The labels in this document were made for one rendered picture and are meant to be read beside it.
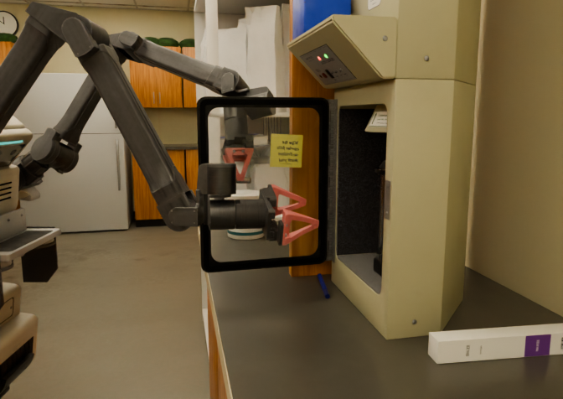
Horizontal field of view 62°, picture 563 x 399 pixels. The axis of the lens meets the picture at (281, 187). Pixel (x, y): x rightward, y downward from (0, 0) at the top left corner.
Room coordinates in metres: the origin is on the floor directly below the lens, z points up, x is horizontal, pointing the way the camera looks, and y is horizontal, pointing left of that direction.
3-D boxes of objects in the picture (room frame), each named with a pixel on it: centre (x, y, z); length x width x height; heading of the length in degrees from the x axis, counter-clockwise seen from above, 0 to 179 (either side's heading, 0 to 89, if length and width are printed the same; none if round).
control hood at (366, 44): (0.95, -0.10, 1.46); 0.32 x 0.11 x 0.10; 12
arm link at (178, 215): (0.89, 0.15, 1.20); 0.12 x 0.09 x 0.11; 86
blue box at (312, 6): (1.04, -0.08, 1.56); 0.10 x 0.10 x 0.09; 12
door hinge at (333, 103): (1.11, -0.12, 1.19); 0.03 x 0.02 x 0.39; 12
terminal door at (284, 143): (1.07, 0.04, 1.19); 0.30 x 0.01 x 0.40; 104
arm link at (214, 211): (0.88, 0.11, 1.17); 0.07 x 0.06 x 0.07; 102
